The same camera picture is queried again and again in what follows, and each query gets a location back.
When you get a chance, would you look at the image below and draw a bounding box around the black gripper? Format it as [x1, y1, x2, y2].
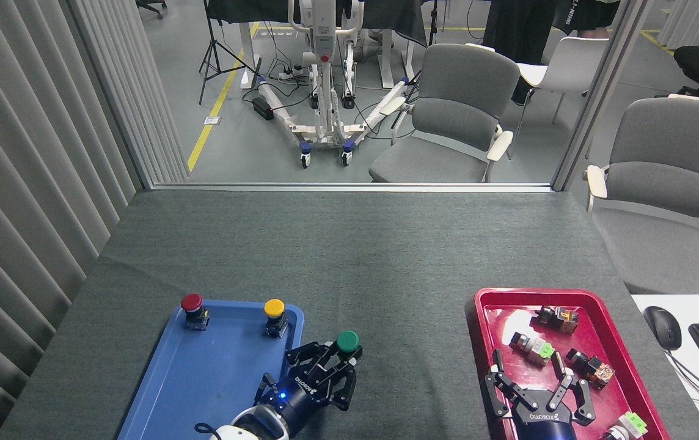
[483, 349, 596, 440]
[257, 341, 364, 432]

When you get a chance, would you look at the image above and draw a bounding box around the green push button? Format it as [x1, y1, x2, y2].
[334, 330, 362, 367]

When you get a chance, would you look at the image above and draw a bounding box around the yellow push button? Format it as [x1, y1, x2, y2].
[263, 299, 289, 339]

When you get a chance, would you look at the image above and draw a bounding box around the red push button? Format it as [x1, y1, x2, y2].
[180, 293, 211, 331]

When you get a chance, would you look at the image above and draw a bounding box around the red plastic tray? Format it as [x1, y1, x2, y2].
[474, 288, 671, 440]

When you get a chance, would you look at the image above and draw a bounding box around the blue plastic tray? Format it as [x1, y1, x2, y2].
[119, 299, 305, 440]

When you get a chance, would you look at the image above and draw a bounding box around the black computer mouse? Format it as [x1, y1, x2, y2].
[643, 306, 683, 351]

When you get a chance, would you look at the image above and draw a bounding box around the grey chair with cream armrests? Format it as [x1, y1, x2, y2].
[583, 95, 699, 295]
[368, 43, 521, 183]

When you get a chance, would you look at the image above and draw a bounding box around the white wheeled stand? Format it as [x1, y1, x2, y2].
[257, 0, 410, 169]

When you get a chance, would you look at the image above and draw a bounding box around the white plastic chair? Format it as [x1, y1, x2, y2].
[507, 37, 610, 161]

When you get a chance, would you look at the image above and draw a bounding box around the black tripod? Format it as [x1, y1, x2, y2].
[198, 0, 262, 106]

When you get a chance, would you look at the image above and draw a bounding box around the person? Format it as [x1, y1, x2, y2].
[554, 0, 621, 39]
[483, 0, 561, 106]

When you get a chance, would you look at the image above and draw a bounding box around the white green switch module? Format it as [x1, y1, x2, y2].
[600, 412, 648, 440]
[510, 332, 555, 366]

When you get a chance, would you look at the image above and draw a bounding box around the black orange switch module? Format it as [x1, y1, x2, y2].
[566, 348, 616, 390]
[532, 306, 579, 335]

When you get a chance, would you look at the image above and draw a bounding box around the silver frame rail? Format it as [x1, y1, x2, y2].
[151, 182, 555, 194]

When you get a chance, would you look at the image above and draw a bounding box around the silver frame post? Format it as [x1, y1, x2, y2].
[551, 0, 653, 192]

